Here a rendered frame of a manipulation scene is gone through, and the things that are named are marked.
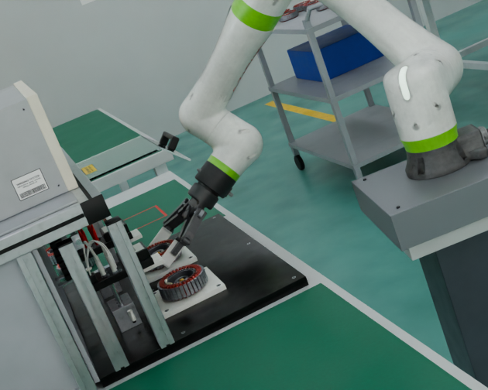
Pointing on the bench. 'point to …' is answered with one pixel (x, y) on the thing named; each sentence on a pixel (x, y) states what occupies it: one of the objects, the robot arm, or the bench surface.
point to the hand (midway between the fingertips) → (159, 254)
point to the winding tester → (20, 155)
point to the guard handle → (170, 141)
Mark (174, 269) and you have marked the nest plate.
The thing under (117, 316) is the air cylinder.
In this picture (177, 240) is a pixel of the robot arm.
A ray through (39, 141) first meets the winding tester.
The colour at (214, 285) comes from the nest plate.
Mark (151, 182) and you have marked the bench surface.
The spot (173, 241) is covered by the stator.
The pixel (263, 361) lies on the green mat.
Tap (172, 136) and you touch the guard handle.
